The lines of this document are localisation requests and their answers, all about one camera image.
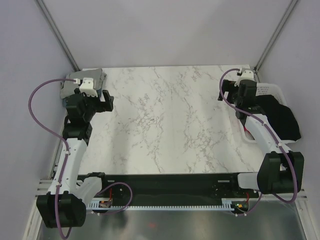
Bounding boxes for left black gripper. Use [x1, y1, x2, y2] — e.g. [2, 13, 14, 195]
[74, 88, 113, 122]

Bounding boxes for black t shirt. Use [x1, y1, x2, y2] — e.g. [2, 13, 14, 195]
[256, 95, 301, 141]

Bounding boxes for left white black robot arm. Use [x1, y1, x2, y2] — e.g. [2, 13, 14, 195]
[36, 90, 114, 229]

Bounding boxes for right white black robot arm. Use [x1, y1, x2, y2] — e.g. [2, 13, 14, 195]
[218, 79, 305, 197]

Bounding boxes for folded blue t shirt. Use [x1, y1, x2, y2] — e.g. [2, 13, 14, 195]
[62, 88, 102, 108]

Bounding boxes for white plastic basket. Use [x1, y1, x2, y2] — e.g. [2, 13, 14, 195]
[238, 83, 288, 144]

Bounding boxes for folded grey t shirt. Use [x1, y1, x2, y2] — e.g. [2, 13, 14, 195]
[60, 68, 108, 99]

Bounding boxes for pink t shirt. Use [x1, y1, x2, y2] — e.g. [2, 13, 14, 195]
[243, 126, 251, 137]

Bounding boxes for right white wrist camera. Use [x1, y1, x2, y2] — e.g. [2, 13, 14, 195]
[236, 67, 255, 81]

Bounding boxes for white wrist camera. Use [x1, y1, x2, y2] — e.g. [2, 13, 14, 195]
[236, 67, 255, 81]
[73, 77, 98, 98]

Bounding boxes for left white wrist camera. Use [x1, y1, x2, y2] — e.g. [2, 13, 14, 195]
[73, 77, 98, 98]

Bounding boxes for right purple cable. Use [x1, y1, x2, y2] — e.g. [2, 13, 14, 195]
[219, 68, 298, 217]

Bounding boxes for purple cable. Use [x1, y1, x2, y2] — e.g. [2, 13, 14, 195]
[29, 78, 133, 239]
[219, 68, 298, 217]

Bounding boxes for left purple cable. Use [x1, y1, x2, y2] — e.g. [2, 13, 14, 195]
[29, 78, 133, 239]

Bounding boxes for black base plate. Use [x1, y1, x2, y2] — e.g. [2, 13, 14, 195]
[74, 172, 261, 207]

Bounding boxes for aluminium frame rail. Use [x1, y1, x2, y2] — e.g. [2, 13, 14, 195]
[35, 179, 308, 201]

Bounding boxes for right aluminium corner post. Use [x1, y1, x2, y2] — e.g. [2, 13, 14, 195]
[253, 0, 299, 73]

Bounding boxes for aluminium corner post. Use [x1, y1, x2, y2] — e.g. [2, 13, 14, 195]
[35, 0, 80, 71]
[253, 0, 299, 73]

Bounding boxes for white slotted cable duct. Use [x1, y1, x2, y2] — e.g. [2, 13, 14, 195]
[86, 198, 235, 211]

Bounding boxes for left aluminium corner post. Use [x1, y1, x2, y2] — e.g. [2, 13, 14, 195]
[35, 0, 80, 71]

